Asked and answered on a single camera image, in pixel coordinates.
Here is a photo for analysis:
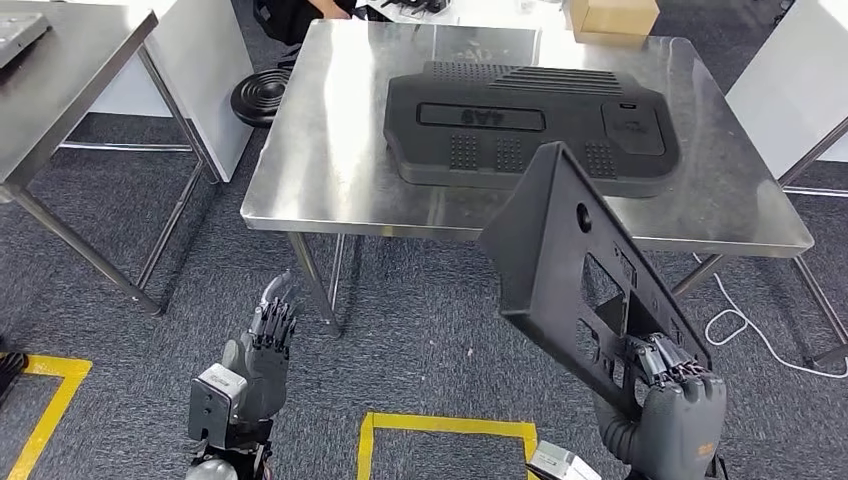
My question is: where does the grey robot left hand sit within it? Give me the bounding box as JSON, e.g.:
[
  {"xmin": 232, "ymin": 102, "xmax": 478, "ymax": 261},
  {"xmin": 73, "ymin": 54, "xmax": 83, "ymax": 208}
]
[{"xmin": 221, "ymin": 270, "xmax": 299, "ymax": 425}]

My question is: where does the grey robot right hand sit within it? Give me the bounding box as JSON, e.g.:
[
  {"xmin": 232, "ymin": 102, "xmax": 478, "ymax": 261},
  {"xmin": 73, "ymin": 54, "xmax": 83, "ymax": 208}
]
[{"xmin": 592, "ymin": 333, "xmax": 728, "ymax": 480}]

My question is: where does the black plastic plate part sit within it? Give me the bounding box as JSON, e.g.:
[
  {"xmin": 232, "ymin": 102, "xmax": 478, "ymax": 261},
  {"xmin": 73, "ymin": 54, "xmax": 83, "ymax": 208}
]
[{"xmin": 478, "ymin": 140, "xmax": 713, "ymax": 422}]

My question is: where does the steel workbench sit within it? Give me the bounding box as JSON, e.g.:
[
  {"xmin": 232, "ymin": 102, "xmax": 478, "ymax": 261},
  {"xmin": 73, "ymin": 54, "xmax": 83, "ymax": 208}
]
[{"xmin": 239, "ymin": 17, "xmax": 848, "ymax": 372}]

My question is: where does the large black plastic cover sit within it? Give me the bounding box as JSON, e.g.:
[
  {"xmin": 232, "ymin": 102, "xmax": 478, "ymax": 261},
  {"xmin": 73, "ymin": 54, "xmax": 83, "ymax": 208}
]
[{"xmin": 382, "ymin": 60, "xmax": 682, "ymax": 199}]

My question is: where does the black round stool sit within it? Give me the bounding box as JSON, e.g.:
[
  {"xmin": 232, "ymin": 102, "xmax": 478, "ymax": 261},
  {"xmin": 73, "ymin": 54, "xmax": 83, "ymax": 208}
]
[{"xmin": 229, "ymin": 66, "xmax": 293, "ymax": 130}]

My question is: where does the white desk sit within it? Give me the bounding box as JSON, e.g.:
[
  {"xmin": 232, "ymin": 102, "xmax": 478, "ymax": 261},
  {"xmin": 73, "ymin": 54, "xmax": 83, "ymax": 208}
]
[
  {"xmin": 86, "ymin": 0, "xmax": 257, "ymax": 185},
  {"xmin": 724, "ymin": 0, "xmax": 848, "ymax": 181}
]

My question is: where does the steel table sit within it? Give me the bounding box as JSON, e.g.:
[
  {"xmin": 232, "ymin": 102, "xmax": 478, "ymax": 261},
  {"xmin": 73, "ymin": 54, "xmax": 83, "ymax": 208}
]
[
  {"xmin": 778, "ymin": 115, "xmax": 848, "ymax": 200},
  {"xmin": 0, "ymin": 0, "xmax": 221, "ymax": 317}
]

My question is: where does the person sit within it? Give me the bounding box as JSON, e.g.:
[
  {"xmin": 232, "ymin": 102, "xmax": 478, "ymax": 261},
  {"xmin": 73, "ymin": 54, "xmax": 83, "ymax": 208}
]
[{"xmin": 252, "ymin": 0, "xmax": 359, "ymax": 48}]

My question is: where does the brown cardboard box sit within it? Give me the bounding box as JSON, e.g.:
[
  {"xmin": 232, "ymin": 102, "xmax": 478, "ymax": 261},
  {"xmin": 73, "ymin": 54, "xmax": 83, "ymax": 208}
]
[{"xmin": 567, "ymin": 0, "xmax": 661, "ymax": 47}]

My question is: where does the grey metal plate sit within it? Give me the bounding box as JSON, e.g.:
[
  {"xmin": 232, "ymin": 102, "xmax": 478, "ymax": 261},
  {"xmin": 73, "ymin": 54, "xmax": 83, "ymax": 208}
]
[{"xmin": 0, "ymin": 11, "xmax": 53, "ymax": 72}]

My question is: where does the white table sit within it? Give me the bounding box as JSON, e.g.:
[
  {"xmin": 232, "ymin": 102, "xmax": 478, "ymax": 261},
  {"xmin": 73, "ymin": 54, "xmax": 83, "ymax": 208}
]
[{"xmin": 354, "ymin": 0, "xmax": 578, "ymax": 36}]

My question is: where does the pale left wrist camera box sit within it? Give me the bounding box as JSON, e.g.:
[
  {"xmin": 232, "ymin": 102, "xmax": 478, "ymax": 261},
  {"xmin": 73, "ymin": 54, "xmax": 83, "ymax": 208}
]
[{"xmin": 187, "ymin": 362, "xmax": 249, "ymax": 450}]

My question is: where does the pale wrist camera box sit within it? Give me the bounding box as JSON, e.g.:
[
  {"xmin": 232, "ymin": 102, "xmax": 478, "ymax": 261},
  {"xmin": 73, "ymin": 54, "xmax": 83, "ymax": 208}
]
[
  {"xmin": 526, "ymin": 440, "xmax": 601, "ymax": 480},
  {"xmin": 187, "ymin": 362, "xmax": 249, "ymax": 450}
]

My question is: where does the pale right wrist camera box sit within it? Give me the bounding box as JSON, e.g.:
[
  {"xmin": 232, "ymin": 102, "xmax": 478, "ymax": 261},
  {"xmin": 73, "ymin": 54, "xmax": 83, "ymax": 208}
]
[{"xmin": 526, "ymin": 440, "xmax": 601, "ymax": 480}]

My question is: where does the white floor cable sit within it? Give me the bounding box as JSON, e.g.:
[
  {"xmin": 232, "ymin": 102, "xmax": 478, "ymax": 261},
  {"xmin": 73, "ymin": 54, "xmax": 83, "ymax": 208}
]
[{"xmin": 692, "ymin": 251, "xmax": 848, "ymax": 381}]

